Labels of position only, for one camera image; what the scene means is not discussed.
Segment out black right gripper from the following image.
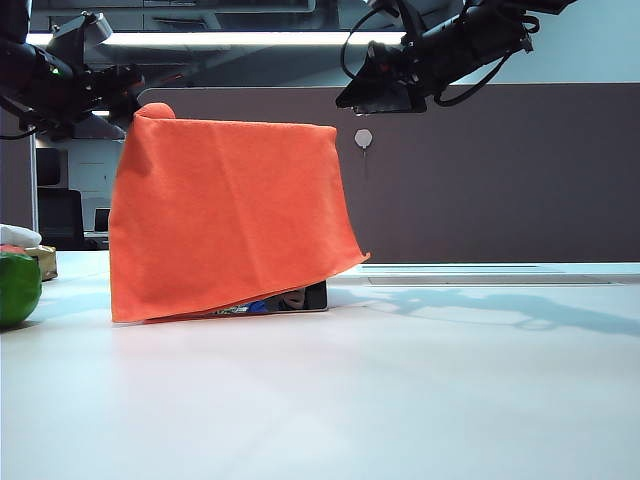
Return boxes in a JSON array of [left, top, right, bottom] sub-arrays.
[[334, 39, 439, 116]]

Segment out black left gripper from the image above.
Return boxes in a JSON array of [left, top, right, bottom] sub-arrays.
[[84, 63, 147, 112]]

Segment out orange microfibre cloth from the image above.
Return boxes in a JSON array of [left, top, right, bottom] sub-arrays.
[[109, 102, 372, 325]]

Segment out box under cloth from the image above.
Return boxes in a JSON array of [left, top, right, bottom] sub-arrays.
[[209, 280, 330, 317]]

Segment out black background screen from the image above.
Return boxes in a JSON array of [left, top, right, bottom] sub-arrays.
[[35, 148, 69, 189]]

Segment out long ceiling light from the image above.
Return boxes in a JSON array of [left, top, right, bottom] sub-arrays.
[[27, 30, 409, 47]]

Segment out narrow grey partition panel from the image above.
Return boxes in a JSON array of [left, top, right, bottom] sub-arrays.
[[0, 107, 39, 232]]

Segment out black office chair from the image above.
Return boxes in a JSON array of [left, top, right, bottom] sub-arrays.
[[37, 188, 85, 251]]

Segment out wide grey partition panel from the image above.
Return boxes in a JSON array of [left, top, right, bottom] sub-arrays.
[[142, 83, 640, 265]]

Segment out white tissue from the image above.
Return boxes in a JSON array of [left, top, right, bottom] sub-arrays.
[[0, 223, 42, 247]]

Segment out gold tissue box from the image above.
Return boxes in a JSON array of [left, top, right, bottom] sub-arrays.
[[24, 244, 59, 282]]

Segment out green apple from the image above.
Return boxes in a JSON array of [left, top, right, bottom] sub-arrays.
[[0, 252, 44, 330]]

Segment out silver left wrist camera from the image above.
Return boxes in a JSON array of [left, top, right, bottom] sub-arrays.
[[47, 12, 114, 51]]

